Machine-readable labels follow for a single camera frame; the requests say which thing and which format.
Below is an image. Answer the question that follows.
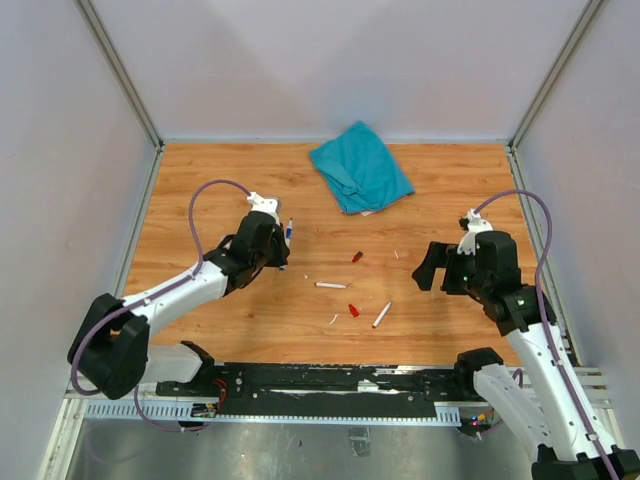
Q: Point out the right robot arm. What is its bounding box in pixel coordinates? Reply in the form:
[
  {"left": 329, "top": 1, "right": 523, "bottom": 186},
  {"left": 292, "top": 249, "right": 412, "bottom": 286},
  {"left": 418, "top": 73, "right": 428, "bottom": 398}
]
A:
[{"left": 412, "top": 231, "right": 639, "bottom": 479}]

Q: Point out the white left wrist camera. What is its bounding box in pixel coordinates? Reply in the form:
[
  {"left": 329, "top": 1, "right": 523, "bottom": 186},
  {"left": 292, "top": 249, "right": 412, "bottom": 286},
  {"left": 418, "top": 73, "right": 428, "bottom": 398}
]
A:
[{"left": 247, "top": 192, "right": 281, "bottom": 225}]

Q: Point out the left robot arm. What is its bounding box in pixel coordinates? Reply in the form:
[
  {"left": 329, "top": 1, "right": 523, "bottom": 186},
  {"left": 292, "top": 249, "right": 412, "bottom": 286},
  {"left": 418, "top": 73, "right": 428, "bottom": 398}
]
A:
[{"left": 67, "top": 211, "right": 292, "bottom": 400}]

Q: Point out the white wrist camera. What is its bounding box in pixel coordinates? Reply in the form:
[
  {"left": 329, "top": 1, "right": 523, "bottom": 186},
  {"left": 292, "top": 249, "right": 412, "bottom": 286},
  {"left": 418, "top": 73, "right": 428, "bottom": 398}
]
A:
[
  {"left": 247, "top": 192, "right": 281, "bottom": 225},
  {"left": 457, "top": 209, "right": 493, "bottom": 255}
]

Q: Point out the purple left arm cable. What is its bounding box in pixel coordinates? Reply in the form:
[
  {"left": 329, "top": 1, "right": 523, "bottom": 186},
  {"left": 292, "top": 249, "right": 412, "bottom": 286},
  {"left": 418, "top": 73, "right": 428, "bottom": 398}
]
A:
[{"left": 68, "top": 178, "right": 254, "bottom": 434}]

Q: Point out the white red pen horizontal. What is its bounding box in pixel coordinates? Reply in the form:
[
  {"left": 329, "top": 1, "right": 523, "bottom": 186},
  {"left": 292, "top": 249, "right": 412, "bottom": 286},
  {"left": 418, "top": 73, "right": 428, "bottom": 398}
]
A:
[{"left": 314, "top": 281, "right": 348, "bottom": 289}]

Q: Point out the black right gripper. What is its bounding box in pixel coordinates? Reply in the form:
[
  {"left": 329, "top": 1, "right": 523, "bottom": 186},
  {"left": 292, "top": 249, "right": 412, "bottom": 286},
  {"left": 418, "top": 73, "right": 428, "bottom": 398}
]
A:
[{"left": 412, "top": 240, "right": 490, "bottom": 298}]

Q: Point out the white red pen diagonal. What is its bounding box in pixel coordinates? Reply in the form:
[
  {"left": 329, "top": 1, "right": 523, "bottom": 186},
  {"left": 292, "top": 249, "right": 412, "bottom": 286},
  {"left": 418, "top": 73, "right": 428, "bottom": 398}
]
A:
[{"left": 371, "top": 301, "right": 393, "bottom": 329}]

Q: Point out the blue white marker pen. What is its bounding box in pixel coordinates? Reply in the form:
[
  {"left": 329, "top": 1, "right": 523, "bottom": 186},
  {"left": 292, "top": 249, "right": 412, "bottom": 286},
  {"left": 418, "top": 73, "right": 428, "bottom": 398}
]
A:
[{"left": 279, "top": 218, "right": 294, "bottom": 271}]

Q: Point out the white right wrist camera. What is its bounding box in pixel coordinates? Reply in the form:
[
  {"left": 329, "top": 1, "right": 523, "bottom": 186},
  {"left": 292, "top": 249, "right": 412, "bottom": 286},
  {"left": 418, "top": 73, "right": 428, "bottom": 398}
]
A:
[{"left": 457, "top": 209, "right": 493, "bottom": 255}]

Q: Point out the teal folded cloth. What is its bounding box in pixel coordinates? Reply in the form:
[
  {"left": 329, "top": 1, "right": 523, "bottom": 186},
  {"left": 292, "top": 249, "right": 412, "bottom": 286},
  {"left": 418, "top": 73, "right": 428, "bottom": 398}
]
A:
[{"left": 310, "top": 121, "right": 415, "bottom": 215}]

